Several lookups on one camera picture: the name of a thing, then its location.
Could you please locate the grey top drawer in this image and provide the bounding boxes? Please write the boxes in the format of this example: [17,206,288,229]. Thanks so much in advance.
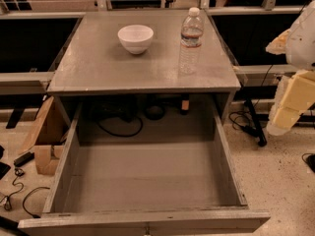
[19,98,270,236]

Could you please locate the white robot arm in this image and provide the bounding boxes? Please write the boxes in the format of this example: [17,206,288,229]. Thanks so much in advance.
[266,1,315,136]

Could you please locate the clear plastic water bottle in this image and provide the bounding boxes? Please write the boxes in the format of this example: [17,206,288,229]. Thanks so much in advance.
[179,7,204,75]

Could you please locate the black stand leg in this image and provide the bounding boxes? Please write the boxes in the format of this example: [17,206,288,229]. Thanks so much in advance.
[245,98,267,147]

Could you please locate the white ceramic bowl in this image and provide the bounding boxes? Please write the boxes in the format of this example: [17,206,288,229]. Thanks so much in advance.
[117,25,154,54]

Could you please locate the cardboard box pieces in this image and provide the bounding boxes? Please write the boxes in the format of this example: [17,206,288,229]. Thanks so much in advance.
[18,96,68,175]

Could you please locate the small black device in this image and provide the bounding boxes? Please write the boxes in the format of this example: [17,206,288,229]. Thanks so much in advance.
[14,151,34,167]

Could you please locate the black cable on floor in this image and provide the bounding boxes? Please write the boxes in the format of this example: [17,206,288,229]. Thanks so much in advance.
[0,167,51,219]

